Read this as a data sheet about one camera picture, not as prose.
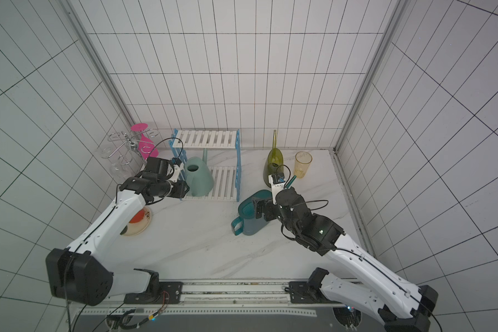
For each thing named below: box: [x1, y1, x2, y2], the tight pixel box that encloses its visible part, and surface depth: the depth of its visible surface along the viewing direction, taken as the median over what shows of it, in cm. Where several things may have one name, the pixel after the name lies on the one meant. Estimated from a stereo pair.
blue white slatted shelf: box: [168, 128, 243, 202], surface depth 101 cm
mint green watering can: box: [183, 156, 214, 198], surface depth 91 cm
